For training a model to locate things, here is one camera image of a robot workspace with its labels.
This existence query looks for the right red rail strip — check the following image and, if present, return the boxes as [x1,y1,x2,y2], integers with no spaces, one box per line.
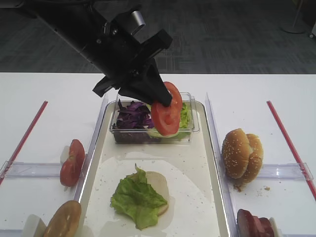
[266,101,316,198]

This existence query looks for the sesame bun rear half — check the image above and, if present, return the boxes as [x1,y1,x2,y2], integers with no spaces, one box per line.
[241,134,264,183]

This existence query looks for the white tomato pusher block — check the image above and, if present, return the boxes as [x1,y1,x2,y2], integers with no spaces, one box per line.
[60,146,70,164]

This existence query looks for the sesame bun front half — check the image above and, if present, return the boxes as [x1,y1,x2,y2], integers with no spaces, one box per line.
[222,128,252,179]

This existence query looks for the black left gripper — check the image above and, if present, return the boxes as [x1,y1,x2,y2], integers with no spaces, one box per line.
[92,29,173,108]

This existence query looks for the lettuce leaf on bun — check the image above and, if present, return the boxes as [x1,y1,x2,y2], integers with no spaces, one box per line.
[110,166,167,230]

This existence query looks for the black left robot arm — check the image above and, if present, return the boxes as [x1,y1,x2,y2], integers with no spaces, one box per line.
[0,0,172,107]

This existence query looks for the clear plastic salad container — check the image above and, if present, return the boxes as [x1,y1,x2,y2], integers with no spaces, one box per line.
[109,92,199,144]

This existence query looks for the tomato slices pair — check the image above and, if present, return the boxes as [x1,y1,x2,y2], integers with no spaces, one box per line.
[151,81,182,136]

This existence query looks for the red rail strip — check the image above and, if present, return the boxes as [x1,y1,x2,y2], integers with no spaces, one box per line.
[0,101,48,184]
[266,101,316,198]

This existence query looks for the white bun pusher block left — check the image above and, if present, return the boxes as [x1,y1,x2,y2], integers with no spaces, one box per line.
[21,214,46,237]

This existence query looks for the purple cabbage shreds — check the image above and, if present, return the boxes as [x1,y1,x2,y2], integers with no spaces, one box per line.
[113,100,154,129]

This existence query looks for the left red rail strip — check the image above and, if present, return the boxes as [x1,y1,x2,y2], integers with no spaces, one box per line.
[0,101,48,184]

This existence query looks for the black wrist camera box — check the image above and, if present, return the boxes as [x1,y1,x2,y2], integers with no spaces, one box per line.
[133,30,173,65]

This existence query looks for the white meat pusher block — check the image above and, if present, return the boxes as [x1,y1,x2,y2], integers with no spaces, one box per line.
[269,217,283,237]

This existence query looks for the clear track upper right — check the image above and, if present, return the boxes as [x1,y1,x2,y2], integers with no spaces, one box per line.
[257,163,314,181]

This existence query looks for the meat patty slices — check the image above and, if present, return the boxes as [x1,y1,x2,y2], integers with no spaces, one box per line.
[237,209,275,237]

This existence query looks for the bottom bun slice on tray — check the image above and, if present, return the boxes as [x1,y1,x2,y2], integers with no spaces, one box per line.
[145,171,169,216]

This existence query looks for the metal stand base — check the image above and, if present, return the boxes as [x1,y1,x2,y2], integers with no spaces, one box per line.
[280,0,305,34]

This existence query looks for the left long clear divider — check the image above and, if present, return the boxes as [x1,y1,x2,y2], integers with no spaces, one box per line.
[74,95,109,202]

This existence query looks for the green lettuce in container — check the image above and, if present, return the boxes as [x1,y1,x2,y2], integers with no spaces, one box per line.
[145,102,193,140]

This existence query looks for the silver metal tray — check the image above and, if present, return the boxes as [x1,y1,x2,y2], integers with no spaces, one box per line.
[73,101,232,237]

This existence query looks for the sesame bun half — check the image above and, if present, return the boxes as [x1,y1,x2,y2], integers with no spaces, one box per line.
[241,134,264,183]
[222,128,252,179]

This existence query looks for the golden round bun bottom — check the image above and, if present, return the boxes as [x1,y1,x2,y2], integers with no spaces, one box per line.
[43,200,81,237]

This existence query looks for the remaining tomato slice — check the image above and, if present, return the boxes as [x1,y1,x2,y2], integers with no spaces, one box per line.
[60,139,85,187]

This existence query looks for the clear track upper left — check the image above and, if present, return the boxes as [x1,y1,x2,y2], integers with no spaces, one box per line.
[0,161,61,179]

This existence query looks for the clear track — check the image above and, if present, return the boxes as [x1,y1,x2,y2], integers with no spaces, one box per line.
[257,163,314,181]
[0,161,61,179]

